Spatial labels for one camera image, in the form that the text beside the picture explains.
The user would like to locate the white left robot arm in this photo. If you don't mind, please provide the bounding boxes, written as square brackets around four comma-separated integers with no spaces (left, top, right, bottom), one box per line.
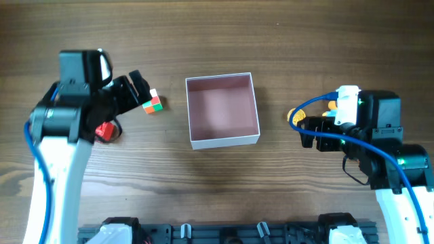
[23,49,152,243]

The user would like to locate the yellow round gear toy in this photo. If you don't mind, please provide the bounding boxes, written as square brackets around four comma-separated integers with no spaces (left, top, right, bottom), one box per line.
[287,108,307,125]

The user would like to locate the white box with pink interior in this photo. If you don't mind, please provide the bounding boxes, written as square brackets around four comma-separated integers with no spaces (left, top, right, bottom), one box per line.
[185,73,260,150]

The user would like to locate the orange duck toy blue hat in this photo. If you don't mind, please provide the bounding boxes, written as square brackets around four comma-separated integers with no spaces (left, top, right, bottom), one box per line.
[322,100,338,117]

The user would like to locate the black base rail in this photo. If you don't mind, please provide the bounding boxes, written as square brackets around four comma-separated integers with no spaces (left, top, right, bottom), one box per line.
[77,213,378,244]

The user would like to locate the multicolour puzzle cube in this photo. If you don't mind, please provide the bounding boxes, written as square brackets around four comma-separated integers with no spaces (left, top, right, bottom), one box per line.
[142,89,163,114]

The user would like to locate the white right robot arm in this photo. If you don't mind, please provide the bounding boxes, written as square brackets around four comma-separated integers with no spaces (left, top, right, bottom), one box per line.
[288,86,433,243]

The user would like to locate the red toy fire truck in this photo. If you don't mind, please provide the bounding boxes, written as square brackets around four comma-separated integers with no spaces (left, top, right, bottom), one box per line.
[95,122,115,142]

